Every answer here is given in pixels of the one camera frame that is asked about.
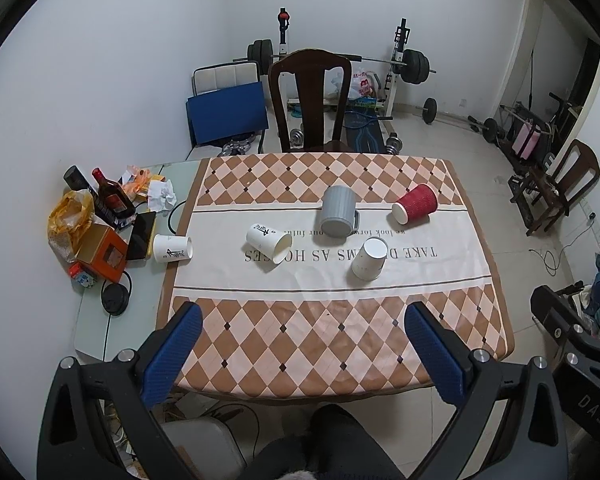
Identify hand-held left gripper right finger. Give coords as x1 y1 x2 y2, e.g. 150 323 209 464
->
394 301 567 480

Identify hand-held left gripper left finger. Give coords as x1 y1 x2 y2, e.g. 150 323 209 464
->
36 301 204 480

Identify white printed paper cup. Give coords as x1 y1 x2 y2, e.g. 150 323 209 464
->
245 223 293 264
153 234 193 264

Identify plain white paper cup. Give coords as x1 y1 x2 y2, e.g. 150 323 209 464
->
351 236 391 282

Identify red paper cup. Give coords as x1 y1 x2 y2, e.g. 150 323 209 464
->
391 183 439 226

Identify white plastic stool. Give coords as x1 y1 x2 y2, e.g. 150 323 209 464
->
160 417 247 480

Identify brown checkered tablecloth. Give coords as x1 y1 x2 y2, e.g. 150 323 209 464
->
156 152 515 403

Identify small red blue box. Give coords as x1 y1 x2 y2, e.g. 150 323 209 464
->
69 262 98 289

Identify orange cardboard box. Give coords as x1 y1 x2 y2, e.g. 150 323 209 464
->
75 223 130 283

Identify black phone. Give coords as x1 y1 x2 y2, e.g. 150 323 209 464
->
126 211 157 262

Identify person's dark trouser leg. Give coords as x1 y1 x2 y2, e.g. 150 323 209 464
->
240 404 406 480

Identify dark wooden chair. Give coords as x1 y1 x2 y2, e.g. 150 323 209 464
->
525 139 600 237
267 50 355 153

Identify crumpled white tissue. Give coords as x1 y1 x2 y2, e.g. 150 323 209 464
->
146 180 177 212

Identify brown liquor bottle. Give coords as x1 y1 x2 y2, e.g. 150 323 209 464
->
91 167 137 228

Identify yellow plastic bag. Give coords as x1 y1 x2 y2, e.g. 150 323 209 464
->
47 189 96 263

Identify grey ribbed mug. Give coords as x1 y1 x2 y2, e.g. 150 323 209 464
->
320 185 361 238

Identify pink bag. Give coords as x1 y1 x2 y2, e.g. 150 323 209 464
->
511 121 541 158

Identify orange snack packets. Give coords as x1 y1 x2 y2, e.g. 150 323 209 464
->
122 164 166 201

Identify short barbell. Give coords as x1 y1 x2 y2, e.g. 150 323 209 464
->
422 98 502 143

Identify dark bottle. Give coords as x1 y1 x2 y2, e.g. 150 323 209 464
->
63 165 98 196

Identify white bench press rack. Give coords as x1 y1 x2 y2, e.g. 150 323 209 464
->
277 8 412 123

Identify red printed plastic bag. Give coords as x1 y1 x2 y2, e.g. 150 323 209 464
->
349 70 379 101

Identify white cushioned bench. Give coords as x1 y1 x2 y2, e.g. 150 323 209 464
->
192 61 260 97

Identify long barbell with black plates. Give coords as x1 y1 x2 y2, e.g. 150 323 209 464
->
246 39 437 85

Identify white plastic bag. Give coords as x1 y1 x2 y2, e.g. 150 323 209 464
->
326 66 347 99

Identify black floor cable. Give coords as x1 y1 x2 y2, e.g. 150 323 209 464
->
529 247 559 277

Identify black round puck with cable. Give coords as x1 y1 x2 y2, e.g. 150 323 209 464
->
101 281 131 317

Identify black table cable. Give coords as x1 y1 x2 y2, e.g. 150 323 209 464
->
167 200 188 236

